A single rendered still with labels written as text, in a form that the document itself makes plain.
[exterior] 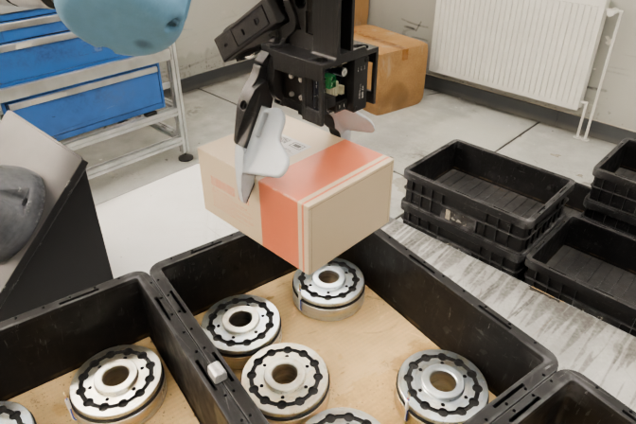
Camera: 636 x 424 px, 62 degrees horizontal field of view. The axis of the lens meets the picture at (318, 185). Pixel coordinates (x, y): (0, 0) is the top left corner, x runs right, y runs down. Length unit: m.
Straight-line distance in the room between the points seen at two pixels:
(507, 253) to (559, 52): 1.99
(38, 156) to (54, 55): 1.58
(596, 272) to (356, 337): 1.09
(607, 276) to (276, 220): 1.33
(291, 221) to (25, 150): 0.63
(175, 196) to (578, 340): 0.88
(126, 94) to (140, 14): 2.37
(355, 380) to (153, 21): 0.50
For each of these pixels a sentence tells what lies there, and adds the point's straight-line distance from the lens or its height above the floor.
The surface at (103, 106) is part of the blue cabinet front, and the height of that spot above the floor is 0.42.
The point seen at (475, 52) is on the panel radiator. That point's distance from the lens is 3.57.
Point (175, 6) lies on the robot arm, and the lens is 0.34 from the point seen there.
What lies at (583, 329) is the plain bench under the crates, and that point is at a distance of 1.03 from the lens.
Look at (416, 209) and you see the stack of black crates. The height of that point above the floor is 0.48.
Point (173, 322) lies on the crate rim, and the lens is 0.64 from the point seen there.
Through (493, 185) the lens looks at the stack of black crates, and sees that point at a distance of 1.80.
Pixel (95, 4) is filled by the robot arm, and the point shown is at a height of 1.30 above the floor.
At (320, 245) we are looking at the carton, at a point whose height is 1.07.
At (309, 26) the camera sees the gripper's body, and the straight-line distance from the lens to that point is 0.46.
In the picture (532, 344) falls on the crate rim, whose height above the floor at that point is 0.93.
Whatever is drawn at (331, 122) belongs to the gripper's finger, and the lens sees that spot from 0.55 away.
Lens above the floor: 1.37
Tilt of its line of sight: 31 degrees down
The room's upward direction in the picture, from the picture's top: straight up
